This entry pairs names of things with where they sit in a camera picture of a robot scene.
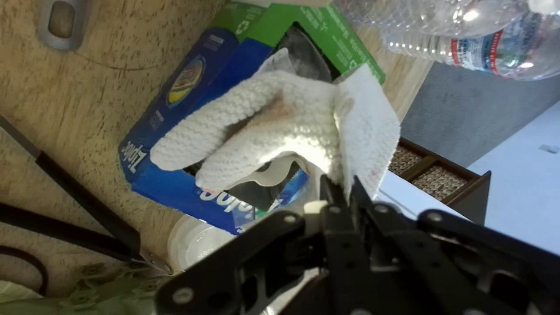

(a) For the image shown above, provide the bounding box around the white knitted towel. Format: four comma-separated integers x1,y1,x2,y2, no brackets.
150,51,400,198

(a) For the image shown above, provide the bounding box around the clear plastic water bottle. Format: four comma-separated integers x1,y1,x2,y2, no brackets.
332,0,560,81

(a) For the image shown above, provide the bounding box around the blue Ziploc box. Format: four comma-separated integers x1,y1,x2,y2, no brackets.
118,0,398,233

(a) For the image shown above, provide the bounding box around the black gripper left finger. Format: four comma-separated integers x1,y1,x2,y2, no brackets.
155,212,323,315

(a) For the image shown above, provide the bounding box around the olive green cloth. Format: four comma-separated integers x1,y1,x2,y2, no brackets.
0,265,172,315

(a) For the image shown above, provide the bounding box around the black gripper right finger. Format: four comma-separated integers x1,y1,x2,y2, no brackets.
319,177,560,315

